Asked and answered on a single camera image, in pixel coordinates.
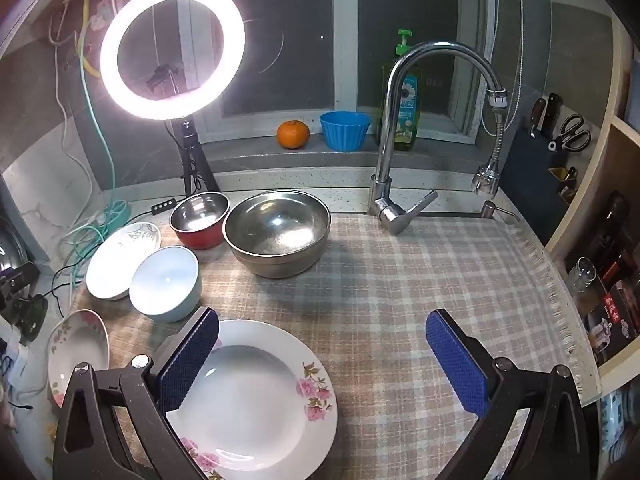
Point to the large steel bowl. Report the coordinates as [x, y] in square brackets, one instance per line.
[280, 225]

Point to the white power strip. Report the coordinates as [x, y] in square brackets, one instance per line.
[15, 360]

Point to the blue white patterned cloth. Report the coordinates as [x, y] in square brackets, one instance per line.
[617, 420]

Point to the dark bottle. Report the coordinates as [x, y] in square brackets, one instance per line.
[605, 225]

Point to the black inline remote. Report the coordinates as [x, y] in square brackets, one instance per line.
[165, 205]

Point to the light blue bowl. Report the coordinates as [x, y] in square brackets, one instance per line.
[165, 280]

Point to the small pink floral plate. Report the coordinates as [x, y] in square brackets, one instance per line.
[75, 345]

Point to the orange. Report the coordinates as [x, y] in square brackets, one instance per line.
[293, 134]

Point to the dark blue knife block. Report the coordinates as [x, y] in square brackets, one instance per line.
[530, 170]

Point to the wooden shelf unit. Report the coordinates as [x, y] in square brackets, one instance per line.
[592, 180]

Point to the black gooseneck phone clamp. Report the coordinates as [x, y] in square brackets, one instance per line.
[160, 80]

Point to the white window frame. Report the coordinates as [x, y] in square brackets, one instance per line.
[345, 35]

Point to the clear glass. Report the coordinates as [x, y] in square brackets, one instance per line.
[582, 272]

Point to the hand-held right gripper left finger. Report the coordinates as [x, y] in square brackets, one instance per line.
[190, 360]

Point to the chrome faucet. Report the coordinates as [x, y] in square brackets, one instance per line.
[385, 160]

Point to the flexible metal sprayer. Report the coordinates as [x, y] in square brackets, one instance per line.
[485, 180]

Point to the checked table cloth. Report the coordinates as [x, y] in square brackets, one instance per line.
[390, 285]

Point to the dark printed box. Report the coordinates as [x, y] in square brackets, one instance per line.
[615, 320]

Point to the red steel bowl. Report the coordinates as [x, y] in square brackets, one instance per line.
[200, 210]

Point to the metal sink knob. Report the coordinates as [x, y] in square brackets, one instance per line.
[489, 208]

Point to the blue ribbed cup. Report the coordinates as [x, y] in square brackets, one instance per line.
[345, 130]

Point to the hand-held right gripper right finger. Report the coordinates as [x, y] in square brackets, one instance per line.
[457, 365]

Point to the black scissors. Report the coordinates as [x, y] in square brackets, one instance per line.
[570, 132]

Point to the black tripod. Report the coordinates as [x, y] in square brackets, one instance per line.
[189, 145]

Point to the green dish soap bottle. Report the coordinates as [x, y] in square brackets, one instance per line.
[410, 110]

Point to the white leaf print plate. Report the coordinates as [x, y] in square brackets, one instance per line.
[115, 255]

